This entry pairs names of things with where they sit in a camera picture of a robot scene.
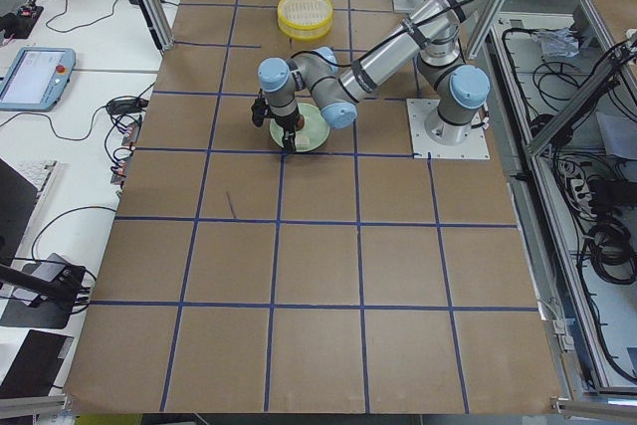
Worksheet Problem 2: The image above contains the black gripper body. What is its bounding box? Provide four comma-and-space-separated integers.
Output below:
275, 114, 299, 138

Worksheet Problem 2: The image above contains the lower yellow steamer layer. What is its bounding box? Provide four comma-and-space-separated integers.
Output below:
277, 0, 333, 41

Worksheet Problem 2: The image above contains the light green plate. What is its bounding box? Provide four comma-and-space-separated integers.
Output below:
295, 103, 330, 152

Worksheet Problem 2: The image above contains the black power brick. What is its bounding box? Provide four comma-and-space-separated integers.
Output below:
106, 99, 148, 115

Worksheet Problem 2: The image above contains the white keyboard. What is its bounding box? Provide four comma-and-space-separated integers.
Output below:
15, 159, 61, 199

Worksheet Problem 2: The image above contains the blue teach pendant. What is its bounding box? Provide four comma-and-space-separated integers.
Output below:
1, 47, 76, 112

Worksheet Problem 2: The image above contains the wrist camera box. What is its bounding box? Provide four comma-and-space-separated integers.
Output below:
251, 97, 271, 127

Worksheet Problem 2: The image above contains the aluminium side frame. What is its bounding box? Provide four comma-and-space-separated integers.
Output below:
483, 0, 636, 398

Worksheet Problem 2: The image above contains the black cable bundle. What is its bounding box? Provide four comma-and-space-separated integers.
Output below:
576, 215, 637, 287

